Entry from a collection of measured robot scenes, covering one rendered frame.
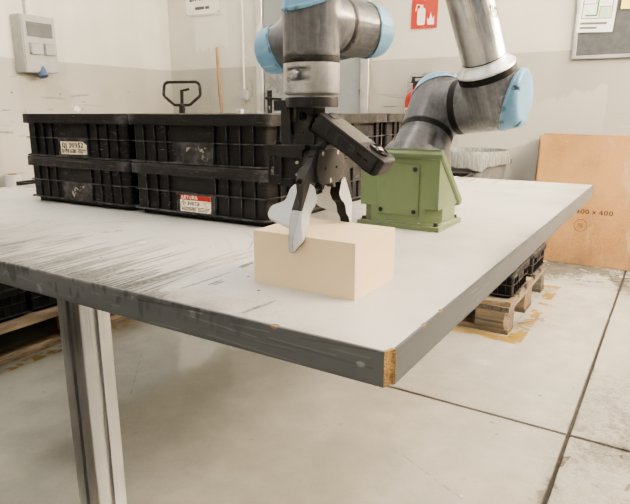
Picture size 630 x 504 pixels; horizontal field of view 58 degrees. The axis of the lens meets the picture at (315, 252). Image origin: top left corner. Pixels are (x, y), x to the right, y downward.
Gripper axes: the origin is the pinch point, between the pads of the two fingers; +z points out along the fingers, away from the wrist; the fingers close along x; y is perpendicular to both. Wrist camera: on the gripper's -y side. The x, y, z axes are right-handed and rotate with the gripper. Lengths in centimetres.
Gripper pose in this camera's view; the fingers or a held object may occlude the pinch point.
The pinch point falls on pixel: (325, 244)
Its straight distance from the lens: 80.3
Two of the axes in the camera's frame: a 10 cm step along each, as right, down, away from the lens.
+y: -8.5, -1.2, 5.2
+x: -5.3, 2.0, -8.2
